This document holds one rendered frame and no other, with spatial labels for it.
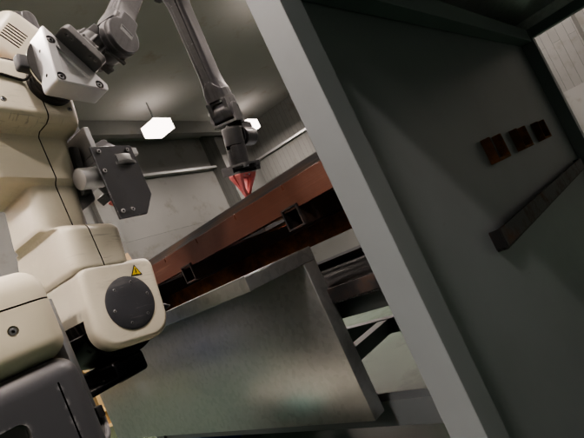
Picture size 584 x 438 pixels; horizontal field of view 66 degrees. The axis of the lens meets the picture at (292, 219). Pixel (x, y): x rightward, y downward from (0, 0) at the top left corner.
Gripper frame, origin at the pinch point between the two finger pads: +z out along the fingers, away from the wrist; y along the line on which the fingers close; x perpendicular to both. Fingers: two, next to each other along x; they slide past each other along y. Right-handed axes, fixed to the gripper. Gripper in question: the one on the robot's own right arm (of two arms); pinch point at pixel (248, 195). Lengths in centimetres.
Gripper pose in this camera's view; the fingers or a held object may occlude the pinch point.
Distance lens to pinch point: 130.3
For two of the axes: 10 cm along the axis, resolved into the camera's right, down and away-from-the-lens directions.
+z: 2.3, 9.7, 0.8
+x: -6.3, 2.2, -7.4
